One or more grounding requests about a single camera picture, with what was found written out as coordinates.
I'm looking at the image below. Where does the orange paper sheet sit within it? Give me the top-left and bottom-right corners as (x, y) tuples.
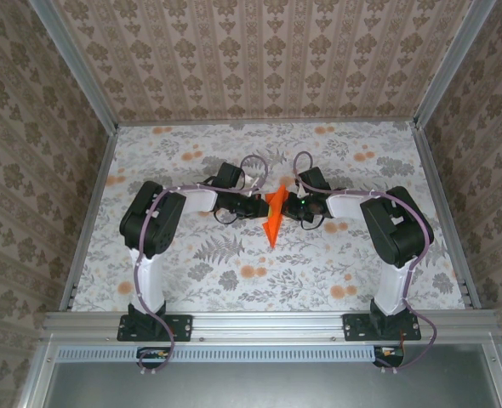
(260, 184), (293, 250)

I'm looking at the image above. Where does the small connector board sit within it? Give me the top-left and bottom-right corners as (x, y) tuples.
(372, 344), (406, 369)
(136, 346), (170, 370)

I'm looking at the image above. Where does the grey metal panel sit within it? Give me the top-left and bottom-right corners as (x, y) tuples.
(42, 360), (497, 408)

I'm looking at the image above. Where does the aluminium table edge rail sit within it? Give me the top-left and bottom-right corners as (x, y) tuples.
(412, 122), (482, 311)
(115, 120), (418, 128)
(59, 125), (120, 314)

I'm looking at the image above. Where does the aluminium extrusion mounting rail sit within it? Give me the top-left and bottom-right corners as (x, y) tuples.
(41, 309), (502, 341)

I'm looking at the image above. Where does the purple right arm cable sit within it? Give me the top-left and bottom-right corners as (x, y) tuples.
(292, 150), (438, 376)

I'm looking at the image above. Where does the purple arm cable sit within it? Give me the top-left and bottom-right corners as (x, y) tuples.
(134, 154), (270, 377)
(292, 150), (438, 376)

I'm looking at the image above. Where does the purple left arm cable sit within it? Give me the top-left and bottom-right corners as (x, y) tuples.
(134, 154), (270, 377)

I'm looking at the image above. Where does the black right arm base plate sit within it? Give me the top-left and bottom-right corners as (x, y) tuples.
(343, 313), (422, 343)

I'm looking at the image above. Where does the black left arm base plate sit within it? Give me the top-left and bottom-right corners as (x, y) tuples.
(117, 313), (193, 343)

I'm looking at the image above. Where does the grey slotted cable duct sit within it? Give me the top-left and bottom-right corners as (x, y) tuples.
(56, 344), (379, 364)

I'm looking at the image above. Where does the aluminium frame post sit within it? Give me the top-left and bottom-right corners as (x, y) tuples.
(413, 0), (497, 128)
(27, 0), (120, 131)

